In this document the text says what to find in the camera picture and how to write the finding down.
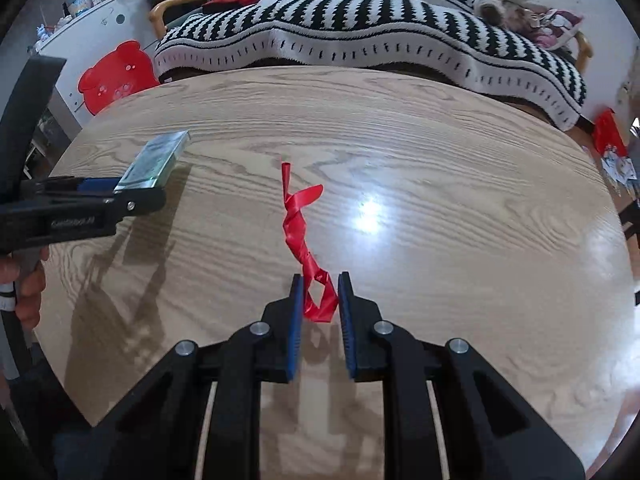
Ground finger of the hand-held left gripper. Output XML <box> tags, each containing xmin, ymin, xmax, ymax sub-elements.
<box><xmin>47</xmin><ymin>187</ymin><xmax>167</xmax><ymax>222</ymax></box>
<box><xmin>35</xmin><ymin>176</ymin><xmax>121</xmax><ymax>196</ymax></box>

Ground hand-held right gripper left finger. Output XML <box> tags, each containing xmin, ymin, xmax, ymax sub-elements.
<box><xmin>57</xmin><ymin>274</ymin><xmax>305</xmax><ymax>480</ymax></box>

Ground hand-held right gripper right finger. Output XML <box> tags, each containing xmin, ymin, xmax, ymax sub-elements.
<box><xmin>337</xmin><ymin>271</ymin><xmax>586</xmax><ymax>480</ymax></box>

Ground silver foil packet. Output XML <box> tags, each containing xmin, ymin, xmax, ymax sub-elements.
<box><xmin>114</xmin><ymin>130</ymin><xmax>192</xmax><ymax>193</ymax></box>

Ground red twisted ribbon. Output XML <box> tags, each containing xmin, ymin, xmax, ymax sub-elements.
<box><xmin>280</xmin><ymin>161</ymin><xmax>340</xmax><ymax>323</ymax></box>

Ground person's left hand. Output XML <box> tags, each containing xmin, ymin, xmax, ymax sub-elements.
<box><xmin>0</xmin><ymin>247</ymin><xmax>51</xmax><ymax>331</ymax></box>

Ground red bear-shaped plastic stool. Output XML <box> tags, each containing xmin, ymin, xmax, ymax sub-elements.
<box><xmin>77</xmin><ymin>40</ymin><xmax>160</xmax><ymax>117</ymax></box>

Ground white cabinet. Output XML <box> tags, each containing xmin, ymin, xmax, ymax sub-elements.
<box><xmin>27</xmin><ymin>0</ymin><xmax>206</xmax><ymax>131</ymax></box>

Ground group of small bottles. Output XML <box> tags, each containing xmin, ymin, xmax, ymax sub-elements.
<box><xmin>35</xmin><ymin>0</ymin><xmax>126</xmax><ymax>41</ymax></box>

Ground black white striped blanket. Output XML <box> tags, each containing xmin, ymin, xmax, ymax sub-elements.
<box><xmin>152</xmin><ymin>0</ymin><xmax>588</xmax><ymax>131</ymax></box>

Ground red paper bag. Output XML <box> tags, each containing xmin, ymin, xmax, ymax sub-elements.
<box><xmin>592</xmin><ymin>107</ymin><xmax>631</xmax><ymax>158</ymax></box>

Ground pink white cloth item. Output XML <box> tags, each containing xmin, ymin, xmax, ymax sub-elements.
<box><xmin>530</xmin><ymin>7</ymin><xmax>586</xmax><ymax>51</ymax></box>

